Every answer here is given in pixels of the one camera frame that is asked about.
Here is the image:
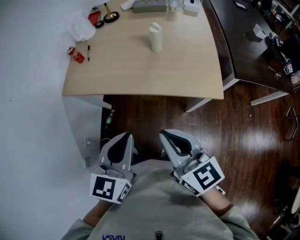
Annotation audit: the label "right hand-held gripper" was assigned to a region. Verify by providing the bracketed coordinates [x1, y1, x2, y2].
[159, 129, 226, 197]

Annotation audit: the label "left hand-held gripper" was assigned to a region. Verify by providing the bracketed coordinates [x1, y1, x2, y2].
[89, 132, 137, 205]

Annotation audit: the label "person's left forearm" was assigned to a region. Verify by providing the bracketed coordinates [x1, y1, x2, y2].
[83, 199, 113, 228]

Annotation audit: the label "person's right forearm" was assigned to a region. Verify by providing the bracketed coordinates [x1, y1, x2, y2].
[200, 187, 235, 220]

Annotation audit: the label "clear glass mug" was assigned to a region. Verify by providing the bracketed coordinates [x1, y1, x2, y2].
[167, 0, 183, 12]

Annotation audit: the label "grey cup holder tray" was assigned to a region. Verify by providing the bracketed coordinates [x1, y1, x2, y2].
[132, 0, 168, 14]

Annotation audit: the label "green plastic bottle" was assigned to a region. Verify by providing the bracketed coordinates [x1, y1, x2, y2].
[104, 109, 116, 129]

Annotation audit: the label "white desk side panel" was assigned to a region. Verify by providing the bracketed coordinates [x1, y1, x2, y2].
[62, 95, 112, 165]

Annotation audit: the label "white desk leg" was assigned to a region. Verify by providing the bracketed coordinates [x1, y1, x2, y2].
[185, 78, 240, 113]

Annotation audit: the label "person's grey shirt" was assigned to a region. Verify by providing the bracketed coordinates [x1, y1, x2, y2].
[60, 159, 258, 240]

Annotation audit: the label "white dark-table leg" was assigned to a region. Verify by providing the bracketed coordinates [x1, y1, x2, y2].
[250, 90, 289, 106]

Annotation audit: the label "red soda can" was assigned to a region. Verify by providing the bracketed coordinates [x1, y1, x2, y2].
[67, 46, 85, 64]

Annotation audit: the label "metal keys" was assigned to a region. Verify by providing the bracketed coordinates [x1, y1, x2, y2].
[268, 66, 281, 80]

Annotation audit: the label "round wooden side table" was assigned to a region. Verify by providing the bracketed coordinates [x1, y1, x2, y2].
[290, 185, 300, 215]

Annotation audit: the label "white kettle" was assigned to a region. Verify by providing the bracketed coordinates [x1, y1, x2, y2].
[67, 10, 97, 43]

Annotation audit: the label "brass lamp with white shade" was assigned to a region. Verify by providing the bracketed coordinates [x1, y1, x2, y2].
[93, 0, 120, 23]

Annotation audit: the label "red case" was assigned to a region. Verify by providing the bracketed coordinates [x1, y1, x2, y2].
[88, 7, 101, 25]

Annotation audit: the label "small white box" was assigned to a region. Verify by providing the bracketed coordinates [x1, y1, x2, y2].
[253, 23, 268, 39]

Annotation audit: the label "white tissue box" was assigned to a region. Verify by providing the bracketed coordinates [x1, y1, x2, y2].
[183, 0, 203, 14]

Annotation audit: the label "white cloth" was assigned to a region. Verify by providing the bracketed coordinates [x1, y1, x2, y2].
[120, 0, 135, 11]

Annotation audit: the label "black square card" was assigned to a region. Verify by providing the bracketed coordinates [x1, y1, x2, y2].
[233, 0, 248, 11]

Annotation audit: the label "metal chair frame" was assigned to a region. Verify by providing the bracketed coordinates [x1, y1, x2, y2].
[283, 105, 300, 141]

